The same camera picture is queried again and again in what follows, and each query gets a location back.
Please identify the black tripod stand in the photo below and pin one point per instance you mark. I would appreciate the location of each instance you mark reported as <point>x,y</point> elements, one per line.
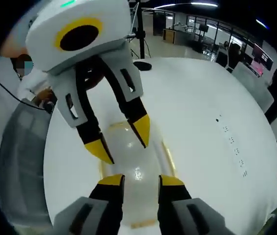
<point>141,29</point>

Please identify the computer monitor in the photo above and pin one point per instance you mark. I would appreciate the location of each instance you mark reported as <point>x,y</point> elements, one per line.
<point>262,60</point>

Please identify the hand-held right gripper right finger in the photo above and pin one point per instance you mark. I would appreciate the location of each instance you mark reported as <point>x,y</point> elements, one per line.
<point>175,195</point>

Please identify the black round object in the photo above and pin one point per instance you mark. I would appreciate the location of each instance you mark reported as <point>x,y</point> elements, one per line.
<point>142,66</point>

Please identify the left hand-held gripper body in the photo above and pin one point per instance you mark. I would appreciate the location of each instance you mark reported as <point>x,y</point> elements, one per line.
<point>79,36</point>

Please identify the wooden cabinet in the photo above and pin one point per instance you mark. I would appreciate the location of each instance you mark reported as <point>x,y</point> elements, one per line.
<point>169,35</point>

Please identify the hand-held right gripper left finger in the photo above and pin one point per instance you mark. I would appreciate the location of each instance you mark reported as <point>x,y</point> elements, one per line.
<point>104,195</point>

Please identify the clear plastic food container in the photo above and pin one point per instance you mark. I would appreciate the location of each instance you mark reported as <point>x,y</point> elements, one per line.
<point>138,156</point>

